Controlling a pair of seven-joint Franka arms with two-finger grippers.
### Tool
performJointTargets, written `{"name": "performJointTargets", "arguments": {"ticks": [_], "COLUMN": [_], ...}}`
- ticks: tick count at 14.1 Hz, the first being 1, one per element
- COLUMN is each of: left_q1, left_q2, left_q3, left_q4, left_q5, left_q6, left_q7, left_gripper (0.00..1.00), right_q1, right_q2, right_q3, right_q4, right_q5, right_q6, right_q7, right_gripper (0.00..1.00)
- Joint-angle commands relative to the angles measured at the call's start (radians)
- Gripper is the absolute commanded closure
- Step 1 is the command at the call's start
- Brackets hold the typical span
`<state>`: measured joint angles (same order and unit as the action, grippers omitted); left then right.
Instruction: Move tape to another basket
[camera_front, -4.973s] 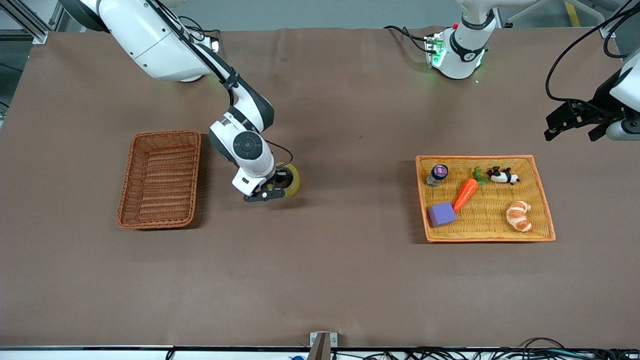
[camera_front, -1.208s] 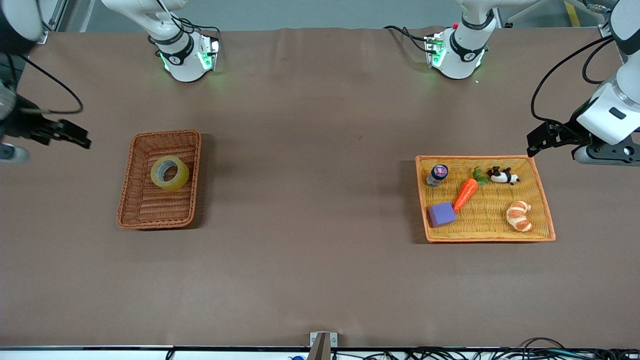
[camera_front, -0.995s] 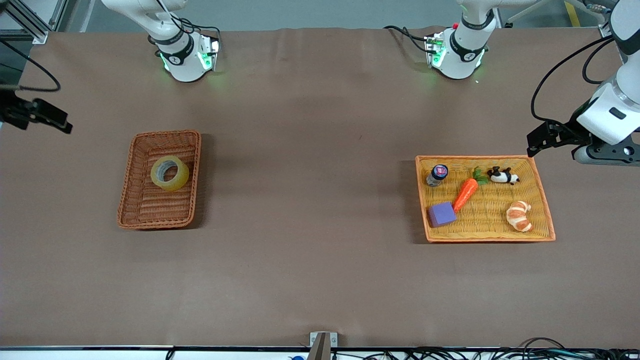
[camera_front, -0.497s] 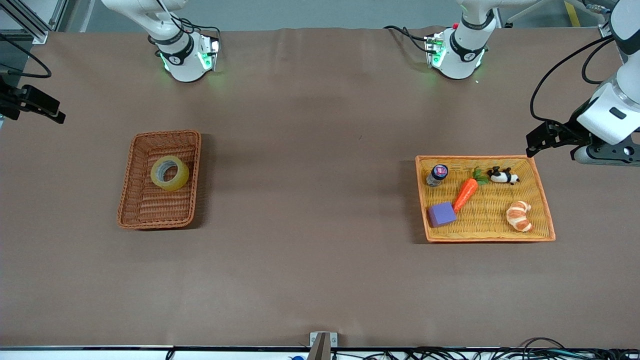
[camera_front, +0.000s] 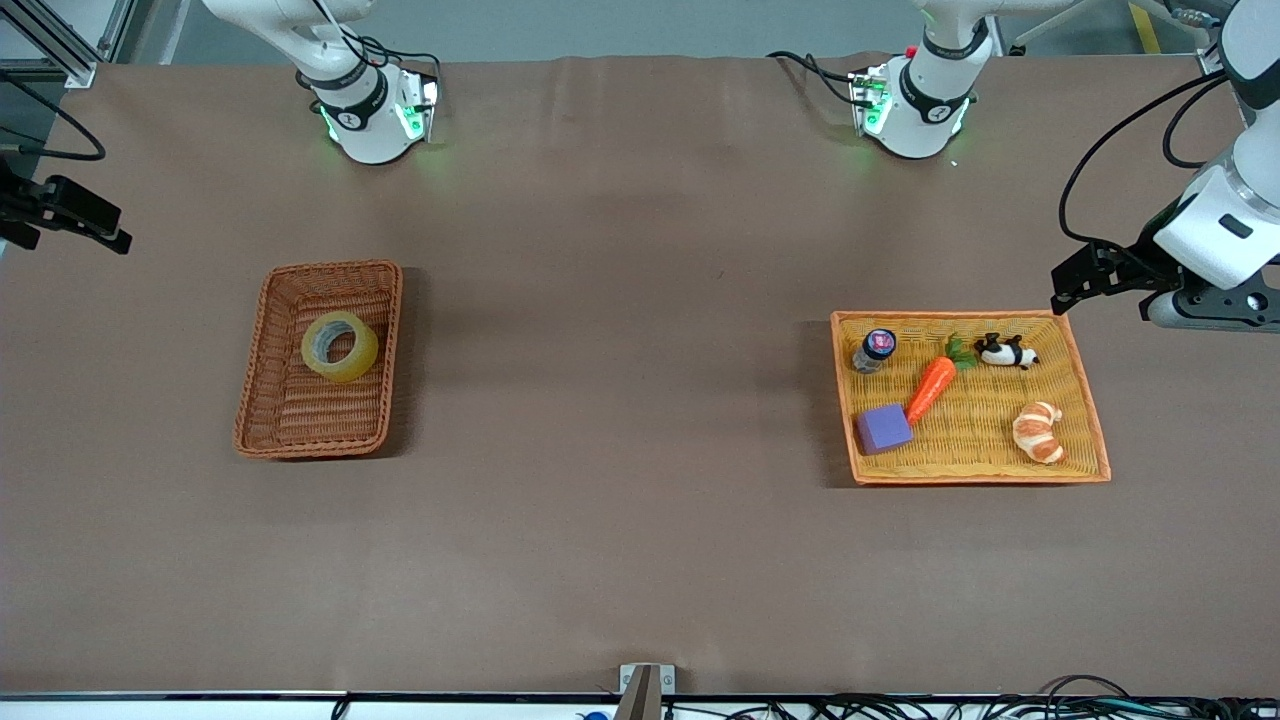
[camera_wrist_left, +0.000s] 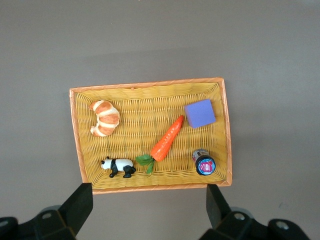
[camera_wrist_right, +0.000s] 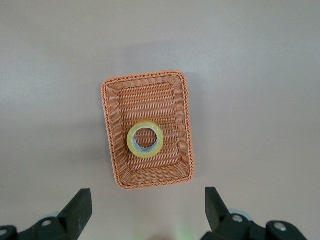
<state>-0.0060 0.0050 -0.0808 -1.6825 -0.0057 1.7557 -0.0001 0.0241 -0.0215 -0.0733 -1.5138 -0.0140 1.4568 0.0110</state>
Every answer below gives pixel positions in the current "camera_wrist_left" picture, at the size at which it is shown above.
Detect yellow wicker basket orange rim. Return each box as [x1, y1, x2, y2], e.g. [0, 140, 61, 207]
[69, 76, 233, 195]

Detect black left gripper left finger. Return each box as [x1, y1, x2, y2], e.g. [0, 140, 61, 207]
[34, 182, 94, 240]

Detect toy croissant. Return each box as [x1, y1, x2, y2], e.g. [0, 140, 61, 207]
[89, 99, 121, 138]

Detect brown table cover sheet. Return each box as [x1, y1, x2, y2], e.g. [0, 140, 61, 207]
[0, 0, 320, 240]

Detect black white panda figurine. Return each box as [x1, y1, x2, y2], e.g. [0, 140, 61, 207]
[100, 156, 137, 179]

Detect purple foam cube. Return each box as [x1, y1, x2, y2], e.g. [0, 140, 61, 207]
[183, 98, 217, 129]

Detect small jar with dark lid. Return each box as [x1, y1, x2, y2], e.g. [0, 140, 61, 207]
[191, 148, 217, 176]

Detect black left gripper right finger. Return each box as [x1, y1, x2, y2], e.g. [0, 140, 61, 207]
[199, 184, 268, 240]

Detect orange toy carrot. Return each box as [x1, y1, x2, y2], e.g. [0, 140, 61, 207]
[135, 115, 185, 175]

